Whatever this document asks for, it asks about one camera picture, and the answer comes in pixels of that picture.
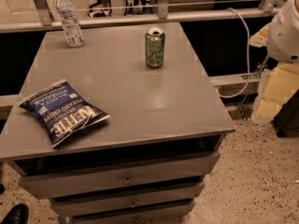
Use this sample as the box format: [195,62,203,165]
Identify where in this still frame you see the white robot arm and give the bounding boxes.
[249,0,299,125]

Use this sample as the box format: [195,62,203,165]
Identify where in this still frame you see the clear plastic water bottle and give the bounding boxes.
[56,0,84,48]

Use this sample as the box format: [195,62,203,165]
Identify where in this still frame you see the metal railing frame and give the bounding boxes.
[0,0,287,33]

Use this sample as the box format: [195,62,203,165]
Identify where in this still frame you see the green soda can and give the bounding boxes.
[145,27,165,68]

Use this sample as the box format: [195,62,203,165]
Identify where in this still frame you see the middle grey drawer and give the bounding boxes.
[51,178,204,217]

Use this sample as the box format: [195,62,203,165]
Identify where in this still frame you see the blue kettle chips bag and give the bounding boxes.
[20,79,110,148]

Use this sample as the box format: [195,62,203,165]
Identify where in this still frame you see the black shoe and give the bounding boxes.
[1,203,29,224]

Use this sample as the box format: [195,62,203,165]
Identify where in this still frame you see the grey drawer cabinet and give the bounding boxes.
[0,21,237,224]

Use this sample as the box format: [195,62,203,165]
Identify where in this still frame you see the top grey drawer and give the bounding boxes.
[19,151,220,199]

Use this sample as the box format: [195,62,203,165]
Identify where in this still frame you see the grey drawer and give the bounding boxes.
[19,151,220,199]
[73,200,195,224]
[51,178,204,217]

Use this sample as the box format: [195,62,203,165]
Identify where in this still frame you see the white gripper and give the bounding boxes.
[249,0,299,124]

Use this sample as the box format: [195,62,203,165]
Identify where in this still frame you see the bottom grey drawer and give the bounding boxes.
[73,200,195,224]

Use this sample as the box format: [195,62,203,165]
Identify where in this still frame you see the dark cabinet on right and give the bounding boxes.
[274,91,299,137]

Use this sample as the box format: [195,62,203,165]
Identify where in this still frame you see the white cable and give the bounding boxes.
[218,7,252,99]

